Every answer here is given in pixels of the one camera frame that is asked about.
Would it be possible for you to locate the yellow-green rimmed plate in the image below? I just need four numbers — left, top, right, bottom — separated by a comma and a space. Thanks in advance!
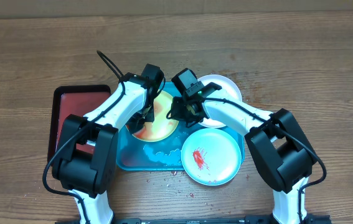
133, 91, 179, 142

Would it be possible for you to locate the white plate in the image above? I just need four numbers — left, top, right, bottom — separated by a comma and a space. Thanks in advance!
198, 74, 242, 128

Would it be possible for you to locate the light blue rimmed plate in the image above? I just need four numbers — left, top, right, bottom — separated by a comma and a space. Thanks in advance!
181, 128, 243, 186

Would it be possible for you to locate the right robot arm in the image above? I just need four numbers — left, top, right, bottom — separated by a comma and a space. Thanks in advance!
167, 68, 320, 223

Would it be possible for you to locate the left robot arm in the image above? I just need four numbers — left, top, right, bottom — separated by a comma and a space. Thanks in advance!
42, 64, 164, 223

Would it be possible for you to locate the teal plastic tray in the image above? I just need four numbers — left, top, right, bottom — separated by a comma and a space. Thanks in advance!
115, 81, 245, 172

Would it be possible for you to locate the red and black tray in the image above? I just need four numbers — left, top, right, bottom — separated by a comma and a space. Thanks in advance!
47, 85, 111, 161

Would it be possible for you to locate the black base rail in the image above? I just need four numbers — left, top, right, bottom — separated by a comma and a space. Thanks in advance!
55, 214, 332, 224

